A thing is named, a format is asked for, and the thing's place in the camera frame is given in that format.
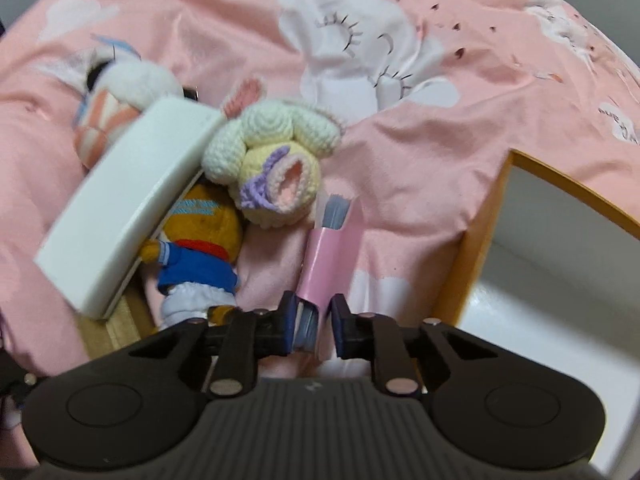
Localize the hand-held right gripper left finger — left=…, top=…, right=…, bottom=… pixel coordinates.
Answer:
left=127, top=290, right=301, bottom=399

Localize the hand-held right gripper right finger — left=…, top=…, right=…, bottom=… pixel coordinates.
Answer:
left=330, top=294, right=501, bottom=397

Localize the pink pouch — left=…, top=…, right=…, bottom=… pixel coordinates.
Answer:
left=292, top=192, right=366, bottom=361

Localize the white rectangular box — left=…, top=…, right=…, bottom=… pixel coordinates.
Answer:
left=34, top=96, right=223, bottom=320

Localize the orange-rimmed cardboard container box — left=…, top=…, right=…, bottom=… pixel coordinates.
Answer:
left=437, top=149, right=640, bottom=480

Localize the pink printed blanket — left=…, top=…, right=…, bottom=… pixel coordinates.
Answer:
left=0, top=0, right=640, bottom=480

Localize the cream crochet bunny doll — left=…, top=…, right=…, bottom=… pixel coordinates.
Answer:
left=201, top=76, right=347, bottom=231

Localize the white striped plush toy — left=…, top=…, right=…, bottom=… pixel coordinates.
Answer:
left=70, top=35, right=186, bottom=171

